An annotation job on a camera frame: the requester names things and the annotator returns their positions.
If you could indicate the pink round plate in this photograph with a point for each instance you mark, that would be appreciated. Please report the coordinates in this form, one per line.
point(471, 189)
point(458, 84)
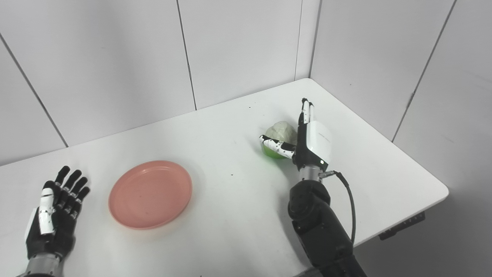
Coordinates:
point(150, 194)

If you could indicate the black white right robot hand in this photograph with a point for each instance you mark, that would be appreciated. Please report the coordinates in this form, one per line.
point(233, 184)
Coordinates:
point(317, 142)

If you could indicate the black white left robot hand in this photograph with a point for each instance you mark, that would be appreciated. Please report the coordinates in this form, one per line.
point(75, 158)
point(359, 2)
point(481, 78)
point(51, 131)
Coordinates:
point(57, 223)

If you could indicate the white green toy cabbage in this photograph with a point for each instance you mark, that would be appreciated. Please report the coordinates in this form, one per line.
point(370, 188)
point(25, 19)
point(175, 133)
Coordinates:
point(282, 130)

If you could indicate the black under-table bracket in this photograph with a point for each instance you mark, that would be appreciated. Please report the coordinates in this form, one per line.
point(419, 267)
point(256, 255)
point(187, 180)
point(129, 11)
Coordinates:
point(403, 225)

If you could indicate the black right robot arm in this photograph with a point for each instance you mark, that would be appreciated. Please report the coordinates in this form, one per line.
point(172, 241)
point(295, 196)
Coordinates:
point(319, 227)

